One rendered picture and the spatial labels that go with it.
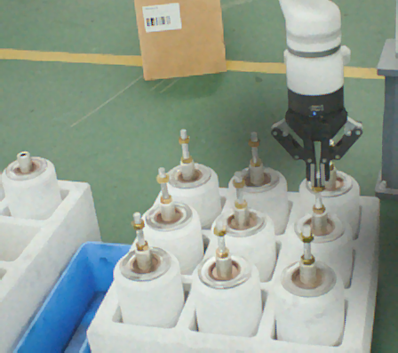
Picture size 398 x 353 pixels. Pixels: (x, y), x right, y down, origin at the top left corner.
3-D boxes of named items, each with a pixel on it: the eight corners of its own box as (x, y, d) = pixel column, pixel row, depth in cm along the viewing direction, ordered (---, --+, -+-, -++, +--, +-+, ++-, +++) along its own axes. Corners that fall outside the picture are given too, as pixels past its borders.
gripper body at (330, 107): (281, 91, 102) (284, 152, 107) (346, 90, 100) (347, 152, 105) (285, 66, 108) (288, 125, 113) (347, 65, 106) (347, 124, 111)
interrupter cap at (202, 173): (164, 170, 136) (163, 166, 135) (207, 163, 136) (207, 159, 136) (170, 194, 129) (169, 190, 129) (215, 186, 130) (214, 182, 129)
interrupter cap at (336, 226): (352, 220, 118) (352, 216, 117) (334, 249, 112) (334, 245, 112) (306, 210, 121) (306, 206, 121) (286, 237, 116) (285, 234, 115)
